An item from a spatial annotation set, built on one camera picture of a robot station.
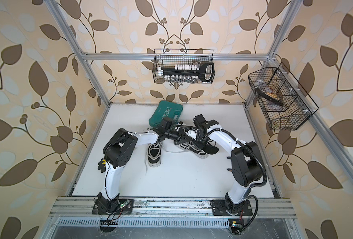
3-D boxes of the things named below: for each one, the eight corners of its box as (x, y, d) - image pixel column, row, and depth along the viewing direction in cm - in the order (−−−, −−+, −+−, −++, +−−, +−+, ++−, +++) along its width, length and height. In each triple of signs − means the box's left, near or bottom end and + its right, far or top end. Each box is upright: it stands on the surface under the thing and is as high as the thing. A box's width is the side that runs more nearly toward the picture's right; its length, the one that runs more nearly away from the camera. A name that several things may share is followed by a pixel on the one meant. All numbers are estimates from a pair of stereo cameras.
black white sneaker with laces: (147, 167, 89) (145, 162, 84) (150, 148, 97) (148, 142, 92) (160, 167, 89) (158, 162, 84) (162, 148, 97) (160, 142, 92)
